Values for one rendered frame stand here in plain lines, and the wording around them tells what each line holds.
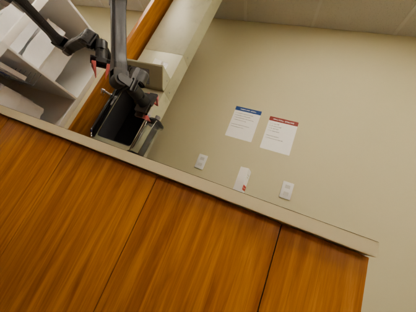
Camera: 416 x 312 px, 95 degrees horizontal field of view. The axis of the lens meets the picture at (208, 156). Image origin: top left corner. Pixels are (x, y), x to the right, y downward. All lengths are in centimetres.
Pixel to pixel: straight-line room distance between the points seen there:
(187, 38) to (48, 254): 139
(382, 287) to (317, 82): 136
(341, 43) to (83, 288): 224
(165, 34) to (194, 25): 22
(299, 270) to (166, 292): 39
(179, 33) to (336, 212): 157
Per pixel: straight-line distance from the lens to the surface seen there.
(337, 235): 66
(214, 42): 215
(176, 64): 140
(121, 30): 100
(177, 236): 68
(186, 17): 173
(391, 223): 158
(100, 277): 82
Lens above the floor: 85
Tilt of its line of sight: 15 degrees up
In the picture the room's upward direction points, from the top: 22 degrees clockwise
